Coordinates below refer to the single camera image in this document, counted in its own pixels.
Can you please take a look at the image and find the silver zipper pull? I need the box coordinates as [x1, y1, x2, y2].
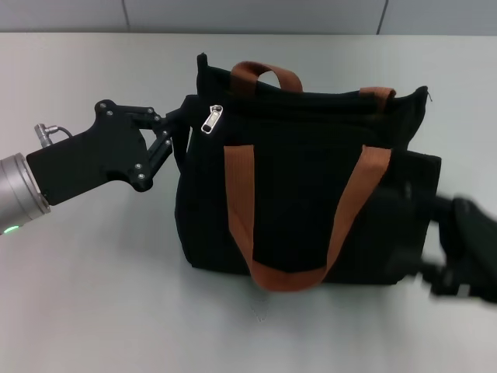
[200, 103, 226, 136]

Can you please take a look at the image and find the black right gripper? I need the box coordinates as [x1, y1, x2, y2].
[403, 185, 497, 305]

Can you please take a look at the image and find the black bag with brown handles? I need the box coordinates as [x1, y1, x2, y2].
[172, 52, 443, 293]

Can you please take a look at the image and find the left gripper cable with connector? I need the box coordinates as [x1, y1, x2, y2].
[33, 123, 75, 147]

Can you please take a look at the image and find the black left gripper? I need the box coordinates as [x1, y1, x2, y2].
[26, 99, 188, 207]

